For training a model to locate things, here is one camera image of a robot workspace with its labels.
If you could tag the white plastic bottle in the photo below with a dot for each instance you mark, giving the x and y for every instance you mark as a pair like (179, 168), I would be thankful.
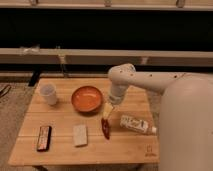
(138, 125)

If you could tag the red pepper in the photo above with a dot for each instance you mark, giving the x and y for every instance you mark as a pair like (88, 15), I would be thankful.
(105, 128)

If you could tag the orange ceramic bowl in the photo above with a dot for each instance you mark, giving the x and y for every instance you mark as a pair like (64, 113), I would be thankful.
(87, 99)

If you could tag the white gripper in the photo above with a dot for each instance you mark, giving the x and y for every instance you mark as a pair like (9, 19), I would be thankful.
(114, 100)

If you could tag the wooden table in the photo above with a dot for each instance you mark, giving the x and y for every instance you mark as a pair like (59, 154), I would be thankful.
(59, 135)

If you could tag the dark snack bar packet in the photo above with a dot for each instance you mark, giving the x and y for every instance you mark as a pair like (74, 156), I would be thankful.
(44, 138)

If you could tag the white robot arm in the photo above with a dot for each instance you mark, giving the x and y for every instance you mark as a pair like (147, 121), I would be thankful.
(186, 114)

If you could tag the white plastic cup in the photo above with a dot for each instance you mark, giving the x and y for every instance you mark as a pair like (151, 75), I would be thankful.
(48, 93)

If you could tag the white sponge block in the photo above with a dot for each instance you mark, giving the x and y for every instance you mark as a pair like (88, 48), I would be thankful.
(80, 135)

